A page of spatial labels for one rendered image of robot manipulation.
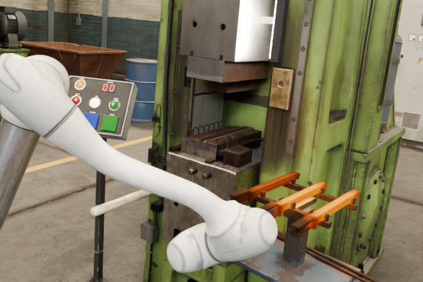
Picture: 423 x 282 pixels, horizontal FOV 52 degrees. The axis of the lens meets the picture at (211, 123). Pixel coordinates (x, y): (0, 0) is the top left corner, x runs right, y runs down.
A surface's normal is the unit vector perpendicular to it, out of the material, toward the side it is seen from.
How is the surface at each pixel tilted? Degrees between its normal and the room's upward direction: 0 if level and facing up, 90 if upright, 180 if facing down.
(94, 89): 60
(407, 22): 90
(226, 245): 112
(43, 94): 64
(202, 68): 90
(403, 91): 90
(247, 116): 90
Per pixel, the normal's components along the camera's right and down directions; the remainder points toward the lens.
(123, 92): -0.11, -0.31
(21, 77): 0.34, -0.21
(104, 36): -0.54, 0.14
